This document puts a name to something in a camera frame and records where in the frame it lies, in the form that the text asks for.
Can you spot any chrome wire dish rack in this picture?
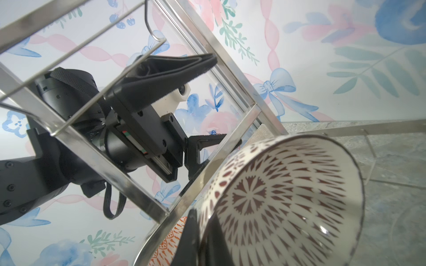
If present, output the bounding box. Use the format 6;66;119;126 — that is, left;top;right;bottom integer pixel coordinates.
1;1;426;266

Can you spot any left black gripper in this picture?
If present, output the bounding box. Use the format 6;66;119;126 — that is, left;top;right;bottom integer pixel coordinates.
99;54;226;182

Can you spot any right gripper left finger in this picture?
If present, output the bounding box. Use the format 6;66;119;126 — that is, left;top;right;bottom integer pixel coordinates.
171;209;200;266

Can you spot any white maroon patterned bowl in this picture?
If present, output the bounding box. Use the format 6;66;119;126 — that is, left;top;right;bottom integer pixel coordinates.
199;135;365;266

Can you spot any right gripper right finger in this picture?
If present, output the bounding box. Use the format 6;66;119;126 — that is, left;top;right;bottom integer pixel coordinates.
205;216;234;266

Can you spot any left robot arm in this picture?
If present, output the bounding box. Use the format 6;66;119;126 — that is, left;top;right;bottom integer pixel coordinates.
1;54;224;225

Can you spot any orange patterned bowl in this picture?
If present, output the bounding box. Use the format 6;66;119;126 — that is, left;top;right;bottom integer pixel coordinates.
149;216;187;266

